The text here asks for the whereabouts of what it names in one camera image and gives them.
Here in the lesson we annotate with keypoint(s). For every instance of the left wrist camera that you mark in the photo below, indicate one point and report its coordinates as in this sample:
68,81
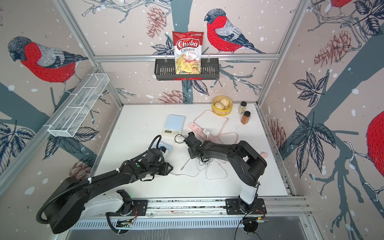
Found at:
162,149

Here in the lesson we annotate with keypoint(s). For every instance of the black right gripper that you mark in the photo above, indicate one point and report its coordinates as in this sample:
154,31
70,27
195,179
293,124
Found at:
190,155

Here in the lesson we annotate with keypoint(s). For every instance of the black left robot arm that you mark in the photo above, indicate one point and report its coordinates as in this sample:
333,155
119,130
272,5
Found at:
65,206

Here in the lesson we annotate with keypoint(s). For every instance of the brown spice jar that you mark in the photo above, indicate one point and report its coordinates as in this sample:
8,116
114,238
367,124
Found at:
246,117

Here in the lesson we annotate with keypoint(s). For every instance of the red cassava chips bag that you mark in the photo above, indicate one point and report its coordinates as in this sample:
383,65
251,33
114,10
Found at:
188,52

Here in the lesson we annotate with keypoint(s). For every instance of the yellow rimmed wooden bowl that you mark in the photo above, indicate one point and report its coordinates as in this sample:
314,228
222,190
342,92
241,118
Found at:
224,112

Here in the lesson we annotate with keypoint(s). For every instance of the bun in bowl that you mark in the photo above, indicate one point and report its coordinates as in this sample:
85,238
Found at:
219,106
225,102

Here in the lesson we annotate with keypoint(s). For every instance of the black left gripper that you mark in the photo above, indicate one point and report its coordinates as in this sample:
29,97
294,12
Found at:
166,170

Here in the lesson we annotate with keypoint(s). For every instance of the blue-top kitchen scale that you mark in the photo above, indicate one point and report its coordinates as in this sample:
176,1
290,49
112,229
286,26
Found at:
169,150
174,125

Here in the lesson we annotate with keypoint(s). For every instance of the white mesh wall shelf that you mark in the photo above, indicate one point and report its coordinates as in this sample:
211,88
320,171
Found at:
71,118

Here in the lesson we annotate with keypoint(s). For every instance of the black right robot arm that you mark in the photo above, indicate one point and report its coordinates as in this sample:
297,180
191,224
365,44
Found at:
247,163

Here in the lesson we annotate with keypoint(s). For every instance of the light spice jar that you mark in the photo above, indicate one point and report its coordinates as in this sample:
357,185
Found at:
242,107

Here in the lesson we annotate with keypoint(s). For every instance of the black hanging wire basket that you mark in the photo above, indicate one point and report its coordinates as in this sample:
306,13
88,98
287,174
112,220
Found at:
165,71

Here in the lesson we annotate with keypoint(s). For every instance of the pink power strip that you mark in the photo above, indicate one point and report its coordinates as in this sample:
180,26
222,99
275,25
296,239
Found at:
199,131

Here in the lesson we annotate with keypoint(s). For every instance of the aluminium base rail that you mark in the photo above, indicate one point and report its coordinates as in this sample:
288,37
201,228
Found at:
193,207

